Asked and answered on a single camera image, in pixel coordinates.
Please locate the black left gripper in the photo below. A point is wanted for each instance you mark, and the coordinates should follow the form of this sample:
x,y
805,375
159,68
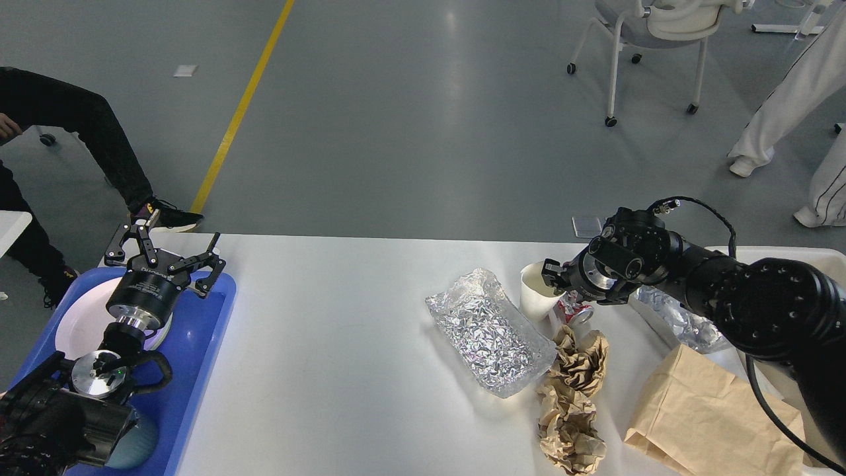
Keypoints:
x,y
145,294

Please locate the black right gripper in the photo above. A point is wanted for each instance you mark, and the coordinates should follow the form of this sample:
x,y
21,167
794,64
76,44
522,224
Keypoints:
x,y
583,277

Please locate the white paper cup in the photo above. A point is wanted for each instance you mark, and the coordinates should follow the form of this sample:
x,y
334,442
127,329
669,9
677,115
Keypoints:
x,y
537,299

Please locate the crushed red soda can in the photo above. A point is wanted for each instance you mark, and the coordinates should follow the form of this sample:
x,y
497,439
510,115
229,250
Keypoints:
x,y
572,309

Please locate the silver foil bag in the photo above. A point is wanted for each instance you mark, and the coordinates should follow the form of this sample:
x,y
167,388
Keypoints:
x,y
501,349

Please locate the brown paper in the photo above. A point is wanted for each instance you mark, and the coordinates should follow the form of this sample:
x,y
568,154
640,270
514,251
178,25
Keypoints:
x,y
580,364
567,434

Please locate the pink plate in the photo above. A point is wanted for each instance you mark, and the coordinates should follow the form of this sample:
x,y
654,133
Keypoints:
x,y
87,324

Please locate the dark green mug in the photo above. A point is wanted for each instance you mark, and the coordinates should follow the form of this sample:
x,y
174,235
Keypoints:
x,y
137,445

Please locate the brown paper bag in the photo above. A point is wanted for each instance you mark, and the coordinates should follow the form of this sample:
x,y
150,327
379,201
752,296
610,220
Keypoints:
x,y
697,418

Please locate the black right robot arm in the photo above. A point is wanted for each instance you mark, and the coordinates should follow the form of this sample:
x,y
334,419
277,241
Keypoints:
x,y
774,310

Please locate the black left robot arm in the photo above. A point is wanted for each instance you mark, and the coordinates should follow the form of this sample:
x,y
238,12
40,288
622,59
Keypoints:
x,y
67,412

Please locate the person hand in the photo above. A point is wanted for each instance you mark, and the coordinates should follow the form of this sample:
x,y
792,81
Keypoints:
x,y
9,129

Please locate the black sneaker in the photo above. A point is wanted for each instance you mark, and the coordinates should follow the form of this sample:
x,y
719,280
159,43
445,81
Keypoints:
x,y
173,217

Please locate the blue plastic tray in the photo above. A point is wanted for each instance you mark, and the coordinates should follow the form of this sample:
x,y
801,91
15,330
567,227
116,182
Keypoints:
x,y
191,346

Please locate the clear plastic bag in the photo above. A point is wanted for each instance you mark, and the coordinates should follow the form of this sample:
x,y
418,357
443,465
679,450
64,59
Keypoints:
x,y
676,325

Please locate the white paper scrap on floor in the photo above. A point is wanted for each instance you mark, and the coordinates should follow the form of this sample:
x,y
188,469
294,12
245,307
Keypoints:
x,y
185,70

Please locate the person leg black trousers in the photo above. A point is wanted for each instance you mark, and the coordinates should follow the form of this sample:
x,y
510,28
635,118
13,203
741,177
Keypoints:
x,y
31,99

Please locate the white plastic bin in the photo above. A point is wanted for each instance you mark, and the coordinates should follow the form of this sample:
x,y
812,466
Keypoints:
x,y
772,379

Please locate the white office chair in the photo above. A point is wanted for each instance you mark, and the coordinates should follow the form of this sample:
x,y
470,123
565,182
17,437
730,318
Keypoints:
x,y
654,25

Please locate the person in white trousers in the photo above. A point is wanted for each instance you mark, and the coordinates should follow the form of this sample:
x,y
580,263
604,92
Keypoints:
x,y
817,74

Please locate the white stand base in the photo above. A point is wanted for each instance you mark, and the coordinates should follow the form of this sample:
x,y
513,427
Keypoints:
x,y
809,25

